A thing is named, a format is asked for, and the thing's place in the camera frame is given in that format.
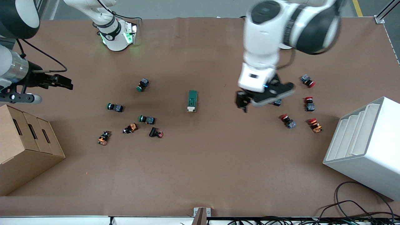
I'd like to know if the green terminal block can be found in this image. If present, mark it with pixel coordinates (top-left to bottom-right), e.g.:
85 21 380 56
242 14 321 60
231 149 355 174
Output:
187 90 198 113

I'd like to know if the brown paper table mat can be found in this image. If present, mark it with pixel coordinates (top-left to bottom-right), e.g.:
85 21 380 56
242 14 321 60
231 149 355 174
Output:
0 16 400 218

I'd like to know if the brown cardboard box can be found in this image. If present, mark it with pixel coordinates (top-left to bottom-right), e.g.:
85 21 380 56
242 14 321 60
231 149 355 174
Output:
0 104 66 197

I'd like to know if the white slotted storage rack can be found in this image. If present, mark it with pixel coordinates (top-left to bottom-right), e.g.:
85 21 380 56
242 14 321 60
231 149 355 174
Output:
323 97 400 201

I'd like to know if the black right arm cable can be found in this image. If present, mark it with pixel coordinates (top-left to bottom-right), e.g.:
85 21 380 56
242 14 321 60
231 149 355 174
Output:
17 38 68 73

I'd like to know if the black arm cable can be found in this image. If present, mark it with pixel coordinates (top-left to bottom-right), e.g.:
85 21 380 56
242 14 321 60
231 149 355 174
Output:
277 47 297 70
17 38 68 73

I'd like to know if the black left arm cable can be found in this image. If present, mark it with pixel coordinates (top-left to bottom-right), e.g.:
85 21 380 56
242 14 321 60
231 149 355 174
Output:
277 47 297 70

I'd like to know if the black base power cable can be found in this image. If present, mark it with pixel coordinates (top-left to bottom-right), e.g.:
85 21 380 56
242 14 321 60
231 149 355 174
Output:
95 0 141 22

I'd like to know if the metal bracket brown post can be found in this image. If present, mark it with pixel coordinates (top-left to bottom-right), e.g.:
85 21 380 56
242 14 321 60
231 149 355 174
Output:
193 207 211 225

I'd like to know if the black cable bundle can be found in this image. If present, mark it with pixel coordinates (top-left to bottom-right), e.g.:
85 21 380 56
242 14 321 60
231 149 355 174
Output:
216 216 400 225

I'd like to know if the black looping floor cable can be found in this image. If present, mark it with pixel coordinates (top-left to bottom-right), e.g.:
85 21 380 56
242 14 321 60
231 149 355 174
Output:
316 181 396 224

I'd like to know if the white table edge rail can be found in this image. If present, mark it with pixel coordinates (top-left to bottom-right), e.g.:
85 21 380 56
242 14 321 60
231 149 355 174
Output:
0 216 194 225

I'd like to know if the aluminium frame profile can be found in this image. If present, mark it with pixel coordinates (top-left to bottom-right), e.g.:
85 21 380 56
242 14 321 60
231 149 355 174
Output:
374 0 400 24

